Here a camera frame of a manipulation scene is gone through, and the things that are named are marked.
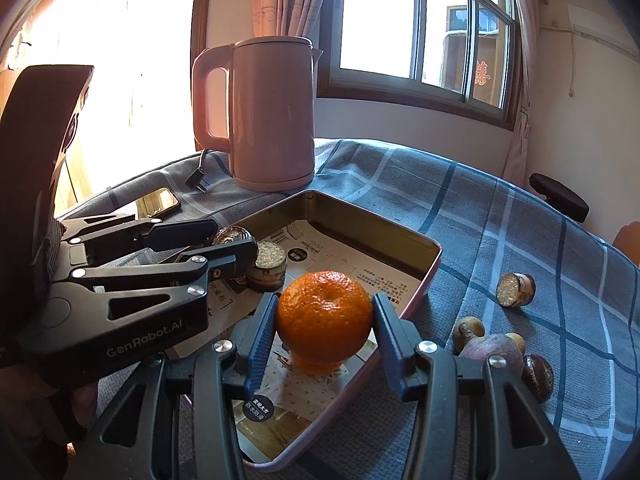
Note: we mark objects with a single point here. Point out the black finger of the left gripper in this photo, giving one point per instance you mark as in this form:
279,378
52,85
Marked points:
195,267
108,237

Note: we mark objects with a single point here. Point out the black kettle power plug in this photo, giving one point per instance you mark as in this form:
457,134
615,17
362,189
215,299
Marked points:
197,180

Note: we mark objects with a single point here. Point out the tan longan fruit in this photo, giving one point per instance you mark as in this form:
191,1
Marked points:
519,341
465,330

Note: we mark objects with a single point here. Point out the white wall air conditioner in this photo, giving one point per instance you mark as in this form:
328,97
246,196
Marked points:
602,29

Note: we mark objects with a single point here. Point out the dark brown water chestnut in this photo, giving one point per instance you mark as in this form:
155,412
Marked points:
538,376

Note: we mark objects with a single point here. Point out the large orange mandarin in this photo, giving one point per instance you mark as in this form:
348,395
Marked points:
323,318

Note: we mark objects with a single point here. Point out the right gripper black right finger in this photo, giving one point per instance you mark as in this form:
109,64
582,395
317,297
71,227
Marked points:
510,436

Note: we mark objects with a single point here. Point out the small foil-lid jar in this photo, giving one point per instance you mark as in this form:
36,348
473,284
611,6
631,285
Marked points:
268,272

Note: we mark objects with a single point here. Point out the window with brown frame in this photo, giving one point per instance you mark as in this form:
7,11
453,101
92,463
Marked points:
458,57

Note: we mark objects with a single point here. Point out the black round stool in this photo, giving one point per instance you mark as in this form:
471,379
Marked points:
560,197

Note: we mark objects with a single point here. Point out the dark glossy chestnut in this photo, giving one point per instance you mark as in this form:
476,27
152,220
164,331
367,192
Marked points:
232,234

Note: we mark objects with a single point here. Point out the printed paper leaflet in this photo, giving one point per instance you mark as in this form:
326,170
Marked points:
310,339

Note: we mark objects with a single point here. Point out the small cube snack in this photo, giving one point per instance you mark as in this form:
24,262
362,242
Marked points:
515,290

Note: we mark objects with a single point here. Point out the white tied curtain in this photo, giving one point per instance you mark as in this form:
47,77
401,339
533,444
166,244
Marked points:
529,21

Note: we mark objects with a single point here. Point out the pink metal tin box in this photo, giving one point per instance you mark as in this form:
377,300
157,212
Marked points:
330,319

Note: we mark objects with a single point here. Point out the black smartphone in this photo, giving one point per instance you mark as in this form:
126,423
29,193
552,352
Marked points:
158,204

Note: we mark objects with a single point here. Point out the pink electric kettle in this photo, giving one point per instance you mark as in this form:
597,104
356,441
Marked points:
270,116

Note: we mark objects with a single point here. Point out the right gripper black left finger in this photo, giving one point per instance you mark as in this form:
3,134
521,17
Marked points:
137,436

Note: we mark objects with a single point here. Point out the brown wooden chair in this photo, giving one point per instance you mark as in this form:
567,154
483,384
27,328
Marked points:
627,240

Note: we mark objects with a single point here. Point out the purple round fruit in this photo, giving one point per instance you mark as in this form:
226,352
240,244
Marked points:
481,348

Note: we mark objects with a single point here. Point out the blue plaid tablecloth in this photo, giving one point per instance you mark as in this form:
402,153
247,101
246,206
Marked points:
584,318

